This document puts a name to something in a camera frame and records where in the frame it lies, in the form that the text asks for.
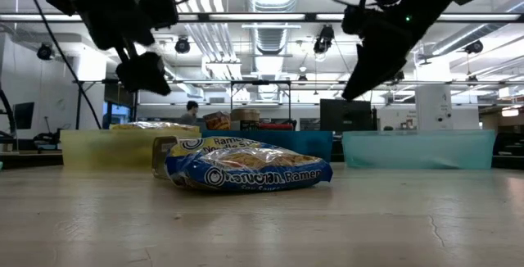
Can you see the yellow ramen packet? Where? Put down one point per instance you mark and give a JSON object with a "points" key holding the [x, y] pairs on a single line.
{"points": [[155, 126]]}

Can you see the brown taco seasoning packet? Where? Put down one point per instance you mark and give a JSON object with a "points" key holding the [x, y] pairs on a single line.
{"points": [[217, 121]]}

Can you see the small black monitor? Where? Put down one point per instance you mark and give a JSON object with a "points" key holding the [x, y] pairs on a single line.
{"points": [[23, 113]]}

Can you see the blue soy sauce ramen packet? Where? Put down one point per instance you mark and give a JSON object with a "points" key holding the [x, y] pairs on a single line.
{"points": [[245, 173]]}

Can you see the lit wall lamp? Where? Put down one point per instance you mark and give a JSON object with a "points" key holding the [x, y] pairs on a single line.
{"points": [[510, 112]]}

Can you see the black background table frame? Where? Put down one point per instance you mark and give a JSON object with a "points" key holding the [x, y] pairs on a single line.
{"points": [[184, 82]]}

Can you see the white pillar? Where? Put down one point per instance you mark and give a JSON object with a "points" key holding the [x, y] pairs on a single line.
{"points": [[434, 107]]}

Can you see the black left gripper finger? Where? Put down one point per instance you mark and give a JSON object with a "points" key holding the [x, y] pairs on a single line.
{"points": [[143, 74]]}

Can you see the person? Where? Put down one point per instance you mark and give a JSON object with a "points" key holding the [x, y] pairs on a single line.
{"points": [[189, 113]]}

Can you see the blue lit screen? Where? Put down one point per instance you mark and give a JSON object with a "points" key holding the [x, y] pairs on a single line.
{"points": [[118, 113]]}

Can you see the blue plastic bin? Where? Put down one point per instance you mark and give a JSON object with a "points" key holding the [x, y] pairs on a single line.
{"points": [[294, 144]]}

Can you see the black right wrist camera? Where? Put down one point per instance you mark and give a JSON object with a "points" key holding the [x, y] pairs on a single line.
{"points": [[354, 21]]}

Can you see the yellow plastic bin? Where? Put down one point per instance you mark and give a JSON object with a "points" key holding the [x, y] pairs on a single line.
{"points": [[102, 148]]}

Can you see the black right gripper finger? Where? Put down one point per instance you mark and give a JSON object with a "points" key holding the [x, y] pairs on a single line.
{"points": [[372, 70]]}

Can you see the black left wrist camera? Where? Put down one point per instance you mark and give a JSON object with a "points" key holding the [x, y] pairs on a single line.
{"points": [[157, 5]]}

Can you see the teal plastic bin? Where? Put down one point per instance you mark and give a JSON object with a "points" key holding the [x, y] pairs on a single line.
{"points": [[417, 150]]}

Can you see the black computer monitor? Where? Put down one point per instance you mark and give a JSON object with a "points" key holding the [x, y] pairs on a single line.
{"points": [[348, 115]]}

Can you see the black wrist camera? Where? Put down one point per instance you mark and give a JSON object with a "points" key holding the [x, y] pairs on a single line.
{"points": [[157, 5], [354, 21]]}

